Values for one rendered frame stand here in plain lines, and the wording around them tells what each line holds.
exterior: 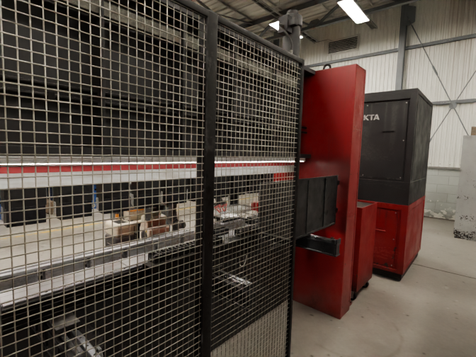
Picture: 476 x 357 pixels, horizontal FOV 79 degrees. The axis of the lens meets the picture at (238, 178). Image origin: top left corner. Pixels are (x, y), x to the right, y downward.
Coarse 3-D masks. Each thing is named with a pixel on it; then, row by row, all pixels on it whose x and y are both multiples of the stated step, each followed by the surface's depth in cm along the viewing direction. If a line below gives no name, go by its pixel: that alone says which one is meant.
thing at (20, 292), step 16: (192, 240) 171; (80, 272) 123; (96, 272) 124; (112, 272) 124; (128, 272) 128; (32, 288) 108; (48, 288) 108; (64, 288) 110; (80, 288) 113; (96, 288) 118; (128, 288) 129; (16, 304) 99; (32, 304) 101; (48, 304) 106; (80, 304) 114; (32, 320) 102
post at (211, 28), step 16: (208, 16) 98; (208, 32) 98; (208, 48) 99; (208, 64) 100; (208, 80) 100; (208, 96) 101; (208, 112) 101; (208, 128) 102; (208, 144) 103; (208, 160) 103; (208, 176) 104; (208, 192) 105; (208, 208) 105; (208, 224) 106; (208, 240) 107; (208, 256) 107; (208, 272) 108; (208, 288) 109; (208, 304) 109; (208, 320) 110; (208, 336) 111; (208, 352) 112
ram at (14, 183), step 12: (0, 168) 117; (12, 168) 120; (24, 168) 123; (36, 168) 126; (72, 168) 137; (84, 168) 141; (96, 168) 145; (108, 168) 150; (132, 168) 160; (156, 168) 171; (168, 168) 177; (180, 168) 184; (192, 168) 192; (216, 168) 208; (228, 168) 217; (240, 168) 228; (288, 168) 282; (0, 180) 117; (12, 180) 120; (24, 180) 123; (84, 180) 141; (96, 180) 146; (108, 180) 150; (132, 180) 160
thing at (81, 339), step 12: (48, 324) 108; (72, 324) 104; (48, 336) 110; (60, 336) 101; (72, 336) 103; (84, 336) 104; (60, 348) 97; (72, 348) 94; (84, 348) 95; (96, 348) 94
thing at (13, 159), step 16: (0, 160) 101; (16, 160) 104; (32, 160) 108; (64, 160) 116; (80, 160) 120; (96, 160) 125; (112, 160) 130; (160, 160) 149; (176, 160) 157; (192, 160) 165; (224, 160) 184; (240, 160) 196; (256, 160) 210; (272, 160) 224; (288, 160) 242; (304, 160) 262
